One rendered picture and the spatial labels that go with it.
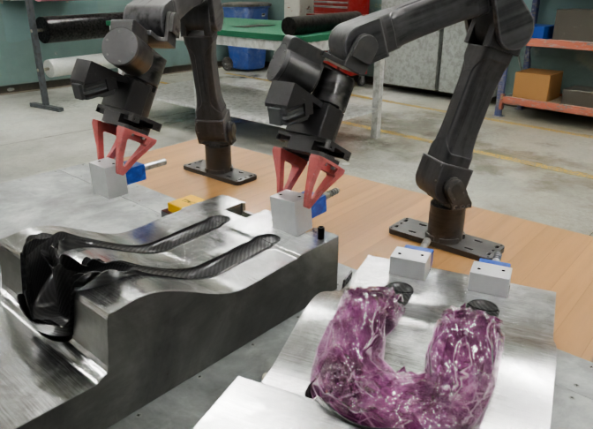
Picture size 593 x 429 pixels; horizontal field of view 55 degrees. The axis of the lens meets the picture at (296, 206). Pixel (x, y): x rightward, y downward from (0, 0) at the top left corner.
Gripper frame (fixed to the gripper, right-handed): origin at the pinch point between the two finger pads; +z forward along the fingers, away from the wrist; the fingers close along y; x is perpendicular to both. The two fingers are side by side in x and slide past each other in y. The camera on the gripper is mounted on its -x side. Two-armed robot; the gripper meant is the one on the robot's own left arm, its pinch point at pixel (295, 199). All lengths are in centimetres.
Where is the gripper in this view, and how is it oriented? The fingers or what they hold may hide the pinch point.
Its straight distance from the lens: 84.4
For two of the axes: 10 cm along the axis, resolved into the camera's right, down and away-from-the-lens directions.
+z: -3.3, 9.4, -0.5
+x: 5.9, 2.5, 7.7
